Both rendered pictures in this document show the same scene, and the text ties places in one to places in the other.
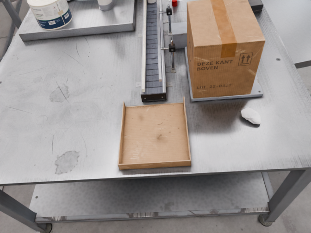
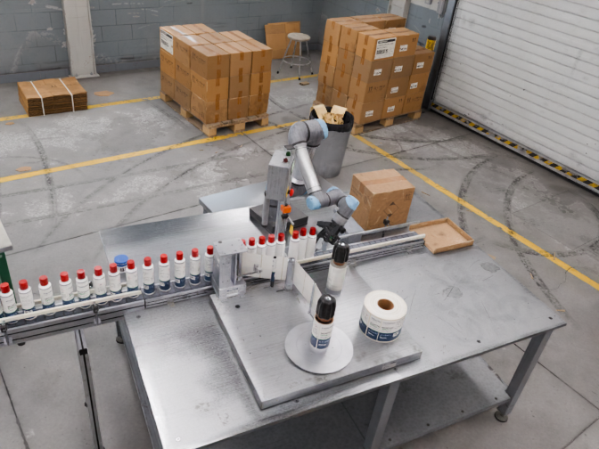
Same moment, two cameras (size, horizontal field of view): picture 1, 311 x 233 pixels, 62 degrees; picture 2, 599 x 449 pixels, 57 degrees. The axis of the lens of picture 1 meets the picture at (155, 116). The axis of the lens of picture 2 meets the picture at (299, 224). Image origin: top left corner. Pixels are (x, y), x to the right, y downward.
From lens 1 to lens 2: 361 cm
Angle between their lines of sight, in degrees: 82
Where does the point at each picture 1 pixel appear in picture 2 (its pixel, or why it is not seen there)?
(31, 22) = (397, 349)
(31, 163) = (506, 282)
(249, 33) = (390, 172)
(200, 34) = (404, 185)
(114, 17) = (349, 279)
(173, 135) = (435, 229)
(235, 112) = not seen: hidden behind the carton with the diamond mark
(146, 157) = (457, 236)
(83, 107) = (451, 273)
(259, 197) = not seen: hidden behind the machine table
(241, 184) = not seen: hidden behind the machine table
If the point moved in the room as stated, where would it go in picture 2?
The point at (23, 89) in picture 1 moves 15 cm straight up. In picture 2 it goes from (469, 318) to (477, 297)
